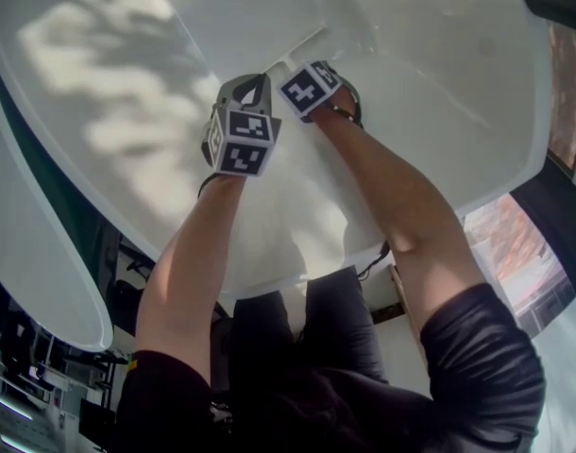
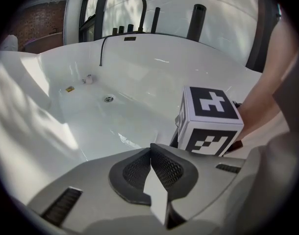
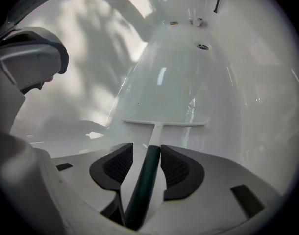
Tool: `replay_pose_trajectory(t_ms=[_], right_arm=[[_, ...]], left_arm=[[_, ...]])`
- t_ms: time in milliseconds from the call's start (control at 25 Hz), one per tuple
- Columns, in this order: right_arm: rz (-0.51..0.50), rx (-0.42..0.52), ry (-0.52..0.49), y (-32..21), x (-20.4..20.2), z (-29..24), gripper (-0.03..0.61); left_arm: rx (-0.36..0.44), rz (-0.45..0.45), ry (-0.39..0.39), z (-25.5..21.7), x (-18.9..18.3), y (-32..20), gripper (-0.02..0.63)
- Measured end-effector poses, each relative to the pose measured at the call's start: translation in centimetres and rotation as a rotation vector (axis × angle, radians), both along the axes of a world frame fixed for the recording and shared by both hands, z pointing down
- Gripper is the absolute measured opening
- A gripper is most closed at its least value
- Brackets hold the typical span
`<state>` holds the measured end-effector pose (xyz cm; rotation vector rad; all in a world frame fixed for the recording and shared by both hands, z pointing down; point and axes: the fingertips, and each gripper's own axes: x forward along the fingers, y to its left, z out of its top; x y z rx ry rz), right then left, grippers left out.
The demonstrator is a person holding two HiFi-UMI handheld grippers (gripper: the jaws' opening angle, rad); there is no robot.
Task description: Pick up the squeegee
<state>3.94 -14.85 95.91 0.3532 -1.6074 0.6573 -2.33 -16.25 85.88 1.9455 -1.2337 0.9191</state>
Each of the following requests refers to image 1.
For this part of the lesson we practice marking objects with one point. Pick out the wooden board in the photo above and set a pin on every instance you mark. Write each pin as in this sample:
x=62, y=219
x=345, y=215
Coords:
x=406, y=300

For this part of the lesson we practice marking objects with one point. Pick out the black shirt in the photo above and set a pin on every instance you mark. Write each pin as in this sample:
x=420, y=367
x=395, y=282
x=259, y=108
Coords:
x=477, y=375

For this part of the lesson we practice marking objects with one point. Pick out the cluttered metal shelf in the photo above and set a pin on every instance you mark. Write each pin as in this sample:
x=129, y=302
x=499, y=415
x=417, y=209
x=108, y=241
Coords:
x=47, y=380

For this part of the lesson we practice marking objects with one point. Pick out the person's right forearm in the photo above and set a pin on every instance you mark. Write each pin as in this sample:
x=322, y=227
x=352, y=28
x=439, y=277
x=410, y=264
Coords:
x=387, y=182

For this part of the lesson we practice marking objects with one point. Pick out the white curved panel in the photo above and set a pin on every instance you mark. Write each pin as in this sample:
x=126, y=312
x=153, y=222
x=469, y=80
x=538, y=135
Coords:
x=38, y=253

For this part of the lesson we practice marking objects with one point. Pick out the black trousers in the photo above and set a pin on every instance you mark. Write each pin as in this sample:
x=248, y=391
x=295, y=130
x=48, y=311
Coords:
x=335, y=309

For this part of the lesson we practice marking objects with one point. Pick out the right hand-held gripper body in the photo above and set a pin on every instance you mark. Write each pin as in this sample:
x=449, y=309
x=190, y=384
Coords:
x=303, y=90

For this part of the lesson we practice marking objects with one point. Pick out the person's left forearm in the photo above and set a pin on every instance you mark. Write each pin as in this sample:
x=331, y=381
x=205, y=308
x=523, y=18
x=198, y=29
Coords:
x=184, y=262

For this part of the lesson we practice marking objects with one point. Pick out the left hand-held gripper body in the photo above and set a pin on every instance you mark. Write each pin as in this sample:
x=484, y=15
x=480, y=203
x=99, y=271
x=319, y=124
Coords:
x=243, y=132

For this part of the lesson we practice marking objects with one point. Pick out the white squeegee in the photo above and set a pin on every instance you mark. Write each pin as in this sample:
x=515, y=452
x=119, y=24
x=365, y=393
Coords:
x=301, y=45

